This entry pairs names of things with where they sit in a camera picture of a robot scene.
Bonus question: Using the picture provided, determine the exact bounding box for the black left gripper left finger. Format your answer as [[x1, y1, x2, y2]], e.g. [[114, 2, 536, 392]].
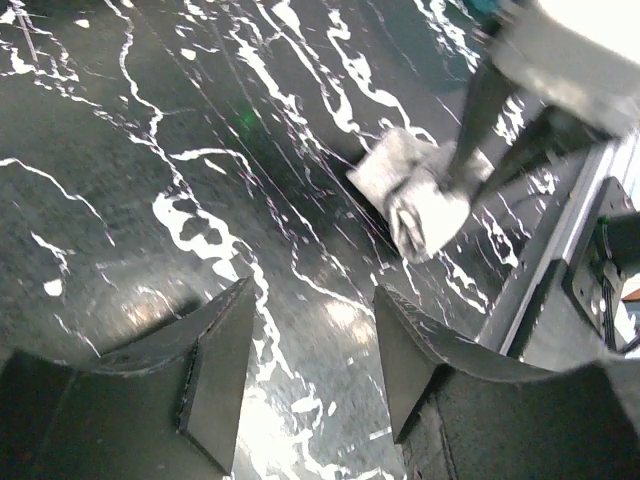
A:
[[1, 278, 255, 479]]

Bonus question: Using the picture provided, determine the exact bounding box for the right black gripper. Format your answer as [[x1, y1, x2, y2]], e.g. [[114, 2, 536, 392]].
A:
[[447, 0, 639, 203]]

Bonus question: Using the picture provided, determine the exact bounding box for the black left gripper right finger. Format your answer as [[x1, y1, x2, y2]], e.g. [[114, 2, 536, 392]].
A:
[[373, 285, 639, 479]]

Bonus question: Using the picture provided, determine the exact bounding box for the grey underwear with cream waistband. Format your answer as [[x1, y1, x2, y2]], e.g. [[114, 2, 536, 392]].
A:
[[347, 127, 493, 264]]

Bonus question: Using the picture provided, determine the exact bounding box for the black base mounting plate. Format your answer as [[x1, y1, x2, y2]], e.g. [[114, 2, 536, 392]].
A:
[[477, 177, 639, 371]]

